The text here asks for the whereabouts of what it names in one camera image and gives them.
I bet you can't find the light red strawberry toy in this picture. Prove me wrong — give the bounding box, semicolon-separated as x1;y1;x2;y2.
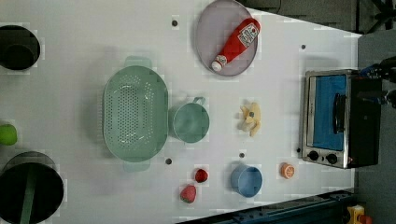
180;185;196;203

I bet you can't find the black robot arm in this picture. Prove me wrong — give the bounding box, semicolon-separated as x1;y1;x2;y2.
357;56;396;108

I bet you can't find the green mug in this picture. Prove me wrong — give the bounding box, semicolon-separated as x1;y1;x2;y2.
168;96;210;144

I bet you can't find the orange slice toy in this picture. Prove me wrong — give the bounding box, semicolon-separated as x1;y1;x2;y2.
280;162;295;179

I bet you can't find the dark red strawberry toy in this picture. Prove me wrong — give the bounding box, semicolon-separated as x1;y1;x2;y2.
194;169;208;183

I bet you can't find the grey round plate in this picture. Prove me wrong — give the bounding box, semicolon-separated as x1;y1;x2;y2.
195;0;258;77

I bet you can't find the yellow red clamp object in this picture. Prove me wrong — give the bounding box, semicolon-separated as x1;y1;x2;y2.
346;205;373;224

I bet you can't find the silver toaster oven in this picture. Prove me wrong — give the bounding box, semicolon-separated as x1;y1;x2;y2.
302;69;382;169

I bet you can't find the green perforated colander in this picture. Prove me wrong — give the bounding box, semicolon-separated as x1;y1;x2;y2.
103;56;168;173

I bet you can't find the red ketchup bottle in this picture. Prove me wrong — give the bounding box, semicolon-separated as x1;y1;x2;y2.
211;18;261;72

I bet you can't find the blue cup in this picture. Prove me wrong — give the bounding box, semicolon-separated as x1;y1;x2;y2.
231;163;262;198

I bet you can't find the green apple toy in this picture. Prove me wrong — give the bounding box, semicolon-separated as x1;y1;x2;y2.
0;124;18;146

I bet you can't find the yellow plush peeled banana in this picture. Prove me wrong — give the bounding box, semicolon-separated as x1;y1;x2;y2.
239;103;262;137

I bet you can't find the blue metal frame rail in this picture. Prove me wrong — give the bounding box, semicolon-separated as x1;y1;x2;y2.
178;190;357;224

